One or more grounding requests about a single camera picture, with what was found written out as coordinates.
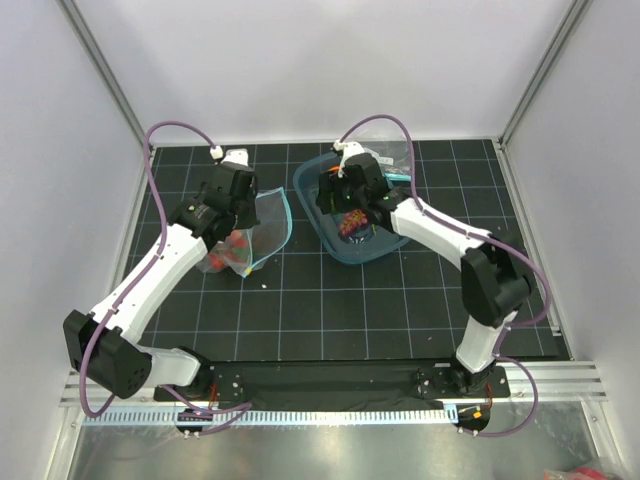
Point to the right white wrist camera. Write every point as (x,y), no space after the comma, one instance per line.
(345,150)

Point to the slotted white cable duct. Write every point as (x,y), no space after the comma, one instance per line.
(176,416)

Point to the teal plastic tray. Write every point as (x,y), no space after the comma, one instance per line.
(361,246)

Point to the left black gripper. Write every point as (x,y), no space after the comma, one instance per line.
(250,218)

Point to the red cherry fruit cluster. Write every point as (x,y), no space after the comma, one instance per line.
(234,252)

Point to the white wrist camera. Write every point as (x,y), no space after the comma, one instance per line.
(345,150)
(237,156)

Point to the purple grape bunch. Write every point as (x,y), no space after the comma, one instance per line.
(354,224)

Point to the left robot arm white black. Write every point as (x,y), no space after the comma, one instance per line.
(103,345)

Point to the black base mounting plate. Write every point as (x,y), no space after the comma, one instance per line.
(343,386)

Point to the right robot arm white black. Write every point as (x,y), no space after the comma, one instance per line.
(495,278)

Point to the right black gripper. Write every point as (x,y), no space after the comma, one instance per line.
(331,183)

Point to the black grid mat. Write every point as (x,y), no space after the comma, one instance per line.
(305,305)

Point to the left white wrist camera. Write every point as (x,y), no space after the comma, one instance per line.
(237,156)

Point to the clear zip top bag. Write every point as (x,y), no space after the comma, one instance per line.
(269,236)

